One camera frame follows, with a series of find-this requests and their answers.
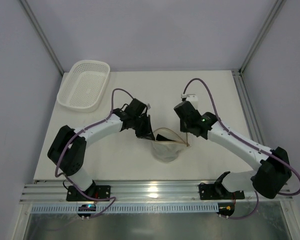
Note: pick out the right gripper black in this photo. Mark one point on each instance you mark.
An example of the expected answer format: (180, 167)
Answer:
(184, 124)

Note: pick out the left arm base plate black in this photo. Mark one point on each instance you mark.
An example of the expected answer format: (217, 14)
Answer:
(100, 193)

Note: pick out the aluminium frame post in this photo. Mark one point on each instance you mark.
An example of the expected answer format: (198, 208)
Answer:
(262, 33)
(41, 34)

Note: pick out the black bra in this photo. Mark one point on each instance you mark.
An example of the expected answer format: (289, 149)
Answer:
(161, 138)

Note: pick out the white perforated plastic basket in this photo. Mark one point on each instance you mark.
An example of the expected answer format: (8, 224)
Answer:
(84, 86)

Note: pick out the right controller board black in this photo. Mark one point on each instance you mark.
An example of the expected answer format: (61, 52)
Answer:
(225, 209)

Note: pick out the controller board black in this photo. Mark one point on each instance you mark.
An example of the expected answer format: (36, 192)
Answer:
(225, 209)
(85, 211)

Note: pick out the aluminium frame post right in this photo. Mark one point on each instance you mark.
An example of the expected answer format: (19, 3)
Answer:
(262, 33)

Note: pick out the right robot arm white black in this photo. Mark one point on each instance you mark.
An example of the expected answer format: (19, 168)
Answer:
(270, 171)

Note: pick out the left controller board black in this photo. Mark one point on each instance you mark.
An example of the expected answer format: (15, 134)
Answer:
(85, 211)

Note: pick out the aluminium frame post left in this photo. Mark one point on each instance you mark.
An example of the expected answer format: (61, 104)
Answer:
(41, 34)

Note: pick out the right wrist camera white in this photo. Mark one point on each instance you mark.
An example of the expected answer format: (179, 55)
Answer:
(192, 98)

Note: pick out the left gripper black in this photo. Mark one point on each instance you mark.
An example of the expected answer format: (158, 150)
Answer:
(143, 127)

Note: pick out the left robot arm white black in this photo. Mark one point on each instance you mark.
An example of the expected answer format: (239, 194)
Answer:
(69, 146)

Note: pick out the slotted cable duct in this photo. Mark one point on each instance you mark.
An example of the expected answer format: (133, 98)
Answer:
(129, 208)

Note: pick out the aluminium mounting rail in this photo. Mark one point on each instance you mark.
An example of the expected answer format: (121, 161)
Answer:
(130, 191)

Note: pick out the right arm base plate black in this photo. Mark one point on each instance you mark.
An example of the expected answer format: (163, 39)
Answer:
(207, 191)

